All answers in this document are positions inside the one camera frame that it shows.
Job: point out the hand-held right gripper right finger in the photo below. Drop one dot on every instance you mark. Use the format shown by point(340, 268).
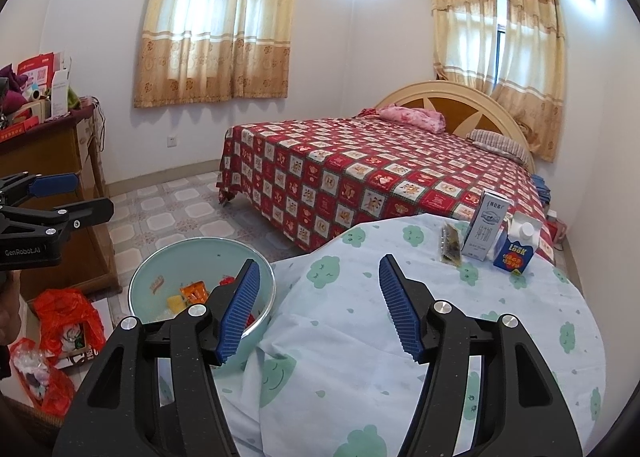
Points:
point(400, 312)

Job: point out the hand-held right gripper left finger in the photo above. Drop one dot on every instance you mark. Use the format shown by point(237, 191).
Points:
point(240, 317)

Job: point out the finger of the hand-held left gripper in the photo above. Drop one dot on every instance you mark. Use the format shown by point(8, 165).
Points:
point(55, 183)
point(85, 214)

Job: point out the clear bag with red mesh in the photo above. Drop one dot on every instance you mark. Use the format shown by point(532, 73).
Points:
point(228, 281)

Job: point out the orange packet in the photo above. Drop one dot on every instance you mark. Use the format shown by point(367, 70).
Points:
point(194, 293)

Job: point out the yellow sponge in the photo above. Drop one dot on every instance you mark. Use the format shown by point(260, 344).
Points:
point(177, 305)

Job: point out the teal plastic bin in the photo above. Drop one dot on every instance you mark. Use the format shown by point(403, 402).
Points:
point(200, 257)

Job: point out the brown wooden cabinet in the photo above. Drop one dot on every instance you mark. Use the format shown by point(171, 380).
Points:
point(55, 162)

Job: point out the flat red box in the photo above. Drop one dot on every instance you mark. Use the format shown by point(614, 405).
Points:
point(17, 131)

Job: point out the beige box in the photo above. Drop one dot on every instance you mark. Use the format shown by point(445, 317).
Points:
point(35, 111)

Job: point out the large red plastic bag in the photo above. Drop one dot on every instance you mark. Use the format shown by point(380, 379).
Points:
point(42, 387)
point(67, 317)

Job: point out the dark flat packet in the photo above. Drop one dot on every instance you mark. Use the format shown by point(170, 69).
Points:
point(451, 244)

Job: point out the green cloth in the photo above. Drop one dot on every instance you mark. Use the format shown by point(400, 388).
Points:
point(74, 98)

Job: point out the white paper carton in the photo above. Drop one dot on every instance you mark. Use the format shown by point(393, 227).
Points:
point(60, 92)

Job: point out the small white round gadget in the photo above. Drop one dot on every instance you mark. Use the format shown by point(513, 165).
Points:
point(34, 93)

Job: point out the red plastic bags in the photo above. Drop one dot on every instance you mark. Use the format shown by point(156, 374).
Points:
point(102, 322)

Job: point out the purple cloth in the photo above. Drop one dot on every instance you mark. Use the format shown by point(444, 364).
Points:
point(12, 87)

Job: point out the red cardboard box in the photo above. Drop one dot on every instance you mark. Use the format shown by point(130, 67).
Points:
point(42, 68)

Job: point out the tall white blue box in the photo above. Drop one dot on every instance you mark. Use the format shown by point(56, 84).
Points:
point(482, 227)

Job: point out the blue drink carton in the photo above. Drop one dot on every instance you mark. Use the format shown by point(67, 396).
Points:
point(515, 249)

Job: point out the bed with red patchwork cover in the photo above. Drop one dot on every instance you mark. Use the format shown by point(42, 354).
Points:
point(350, 172)

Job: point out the small red box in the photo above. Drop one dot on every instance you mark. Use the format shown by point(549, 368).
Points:
point(557, 227)

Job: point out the folded blue clothes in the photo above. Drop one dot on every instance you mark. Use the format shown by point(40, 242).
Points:
point(541, 188)

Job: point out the pink pillow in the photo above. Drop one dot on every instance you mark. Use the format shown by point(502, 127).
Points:
point(410, 118)

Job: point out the striped pillow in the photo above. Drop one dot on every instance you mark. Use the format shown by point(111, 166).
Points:
point(500, 144)

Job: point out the beige wooden headboard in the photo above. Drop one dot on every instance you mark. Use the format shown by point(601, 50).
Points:
point(450, 99)

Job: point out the beige patterned curtain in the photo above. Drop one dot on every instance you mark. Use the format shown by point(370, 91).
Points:
point(215, 27)
point(530, 62)

